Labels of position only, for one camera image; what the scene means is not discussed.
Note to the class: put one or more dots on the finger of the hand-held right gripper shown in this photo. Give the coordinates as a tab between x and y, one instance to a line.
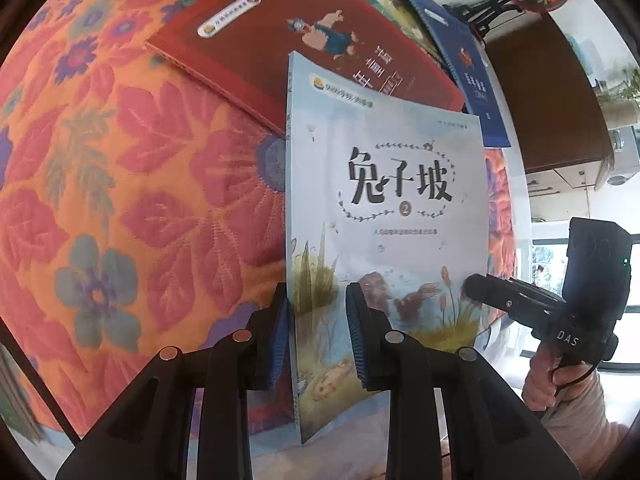
480	288
540	292

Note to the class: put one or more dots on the orange floral table mat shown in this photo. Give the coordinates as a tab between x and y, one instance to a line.
125	160

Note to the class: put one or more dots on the pale blue book pond reeds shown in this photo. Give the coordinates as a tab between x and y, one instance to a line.
400	135

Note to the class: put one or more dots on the white drawer cabinet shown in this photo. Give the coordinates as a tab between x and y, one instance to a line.
575	180

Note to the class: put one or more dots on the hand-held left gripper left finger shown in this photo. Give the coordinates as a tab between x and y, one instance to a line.
280	340

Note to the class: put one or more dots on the brown wooden cabinet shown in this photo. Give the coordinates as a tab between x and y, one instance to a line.
545	100

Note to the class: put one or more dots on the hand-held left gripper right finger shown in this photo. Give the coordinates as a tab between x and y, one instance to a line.
354	330

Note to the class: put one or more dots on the dark blue book red emblem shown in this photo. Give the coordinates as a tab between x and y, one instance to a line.
475	85

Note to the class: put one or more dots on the person's right forearm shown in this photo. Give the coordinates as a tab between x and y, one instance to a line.
590	420

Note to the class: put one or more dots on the person's right hand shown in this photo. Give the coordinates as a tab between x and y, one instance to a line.
540	385

